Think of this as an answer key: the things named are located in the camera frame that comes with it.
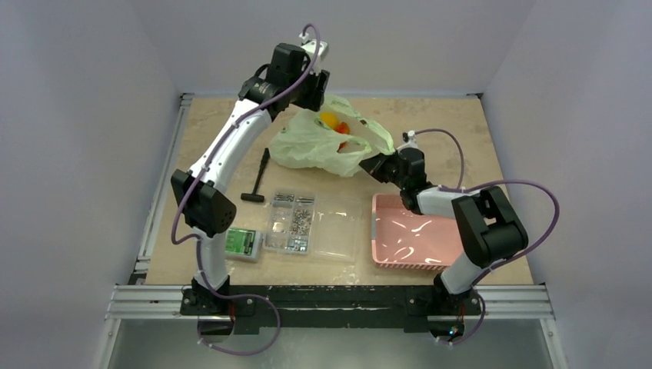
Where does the light green plastic bag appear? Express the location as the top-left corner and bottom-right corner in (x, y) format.
(268, 94), (395, 178)

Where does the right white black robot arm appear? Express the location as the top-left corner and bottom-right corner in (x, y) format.
(359, 147), (529, 313)

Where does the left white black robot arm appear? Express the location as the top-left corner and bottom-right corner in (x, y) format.
(171, 40), (330, 314)

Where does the orange fake fruit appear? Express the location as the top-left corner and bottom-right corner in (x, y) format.
(333, 122), (351, 151)

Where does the yellow fake fruit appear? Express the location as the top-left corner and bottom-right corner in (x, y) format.
(319, 111), (340, 131)

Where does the pink plastic basket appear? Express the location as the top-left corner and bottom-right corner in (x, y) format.
(371, 194), (463, 271)

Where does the clear plastic screw organizer box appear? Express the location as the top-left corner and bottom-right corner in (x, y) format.
(264, 188), (362, 264)

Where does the green white small box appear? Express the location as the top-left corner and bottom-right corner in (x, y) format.
(225, 228), (265, 263)

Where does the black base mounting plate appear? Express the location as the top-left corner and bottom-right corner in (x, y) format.
(180, 284), (482, 336)

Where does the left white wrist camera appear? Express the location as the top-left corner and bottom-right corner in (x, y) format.
(299, 32), (329, 75)

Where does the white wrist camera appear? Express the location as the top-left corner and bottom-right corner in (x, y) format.
(396, 130), (418, 152)
(299, 32), (329, 75)

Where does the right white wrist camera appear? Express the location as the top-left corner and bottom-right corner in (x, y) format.
(396, 130), (418, 152)

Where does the aluminium back frame rail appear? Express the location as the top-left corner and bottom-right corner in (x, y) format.
(181, 88), (484, 99)

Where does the aluminium frame rail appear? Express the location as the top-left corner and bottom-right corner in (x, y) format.
(105, 284), (555, 322)
(128, 92), (195, 285)
(181, 88), (484, 99)

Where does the black T-handle tool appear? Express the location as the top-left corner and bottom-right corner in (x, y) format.
(241, 148), (271, 204)

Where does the aluminium left frame rail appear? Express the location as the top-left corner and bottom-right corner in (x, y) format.
(128, 92), (195, 285)

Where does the aluminium front frame rail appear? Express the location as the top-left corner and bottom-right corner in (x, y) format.
(105, 284), (555, 322)

